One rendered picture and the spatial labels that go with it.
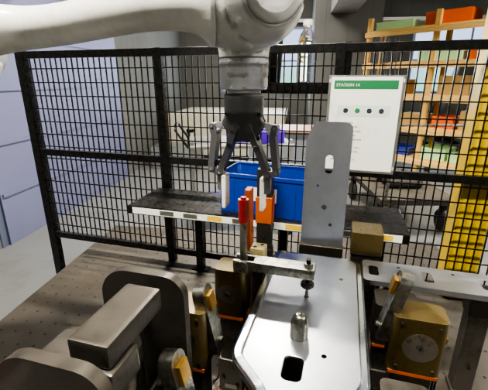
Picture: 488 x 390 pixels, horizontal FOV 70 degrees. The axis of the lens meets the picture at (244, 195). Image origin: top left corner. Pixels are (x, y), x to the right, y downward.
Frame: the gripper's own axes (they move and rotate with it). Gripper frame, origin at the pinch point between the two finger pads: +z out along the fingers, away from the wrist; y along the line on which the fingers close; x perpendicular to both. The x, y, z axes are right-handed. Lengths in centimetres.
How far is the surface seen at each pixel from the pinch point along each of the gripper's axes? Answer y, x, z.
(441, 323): 37.3, -8.3, 17.1
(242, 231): 0.0, -0.8, 7.9
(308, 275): 14.2, -1.8, 15.5
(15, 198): -268, 170, 82
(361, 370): 24.6, -17.4, 21.9
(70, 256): -199, 151, 122
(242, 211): -0.1, -1.1, 3.2
